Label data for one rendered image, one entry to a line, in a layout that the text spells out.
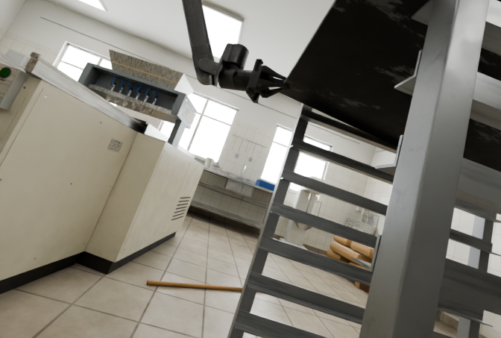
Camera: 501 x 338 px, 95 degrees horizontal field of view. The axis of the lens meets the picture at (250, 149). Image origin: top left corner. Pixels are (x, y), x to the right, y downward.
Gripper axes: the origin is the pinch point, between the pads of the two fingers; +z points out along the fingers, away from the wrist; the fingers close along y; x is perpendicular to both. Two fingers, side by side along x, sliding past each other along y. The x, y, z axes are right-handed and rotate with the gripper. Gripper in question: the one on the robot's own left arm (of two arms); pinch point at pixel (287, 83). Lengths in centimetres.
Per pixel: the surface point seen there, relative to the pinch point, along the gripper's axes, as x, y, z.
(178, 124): 66, 1, -94
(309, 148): 10.9, -12.9, 7.4
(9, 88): -19, -20, -85
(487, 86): -24.6, -13.0, 29.7
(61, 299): 28, -97, -84
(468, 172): -24.9, -22.0, 29.0
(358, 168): 18.3, -13.6, 20.7
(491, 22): -24.8, -5.6, 29.3
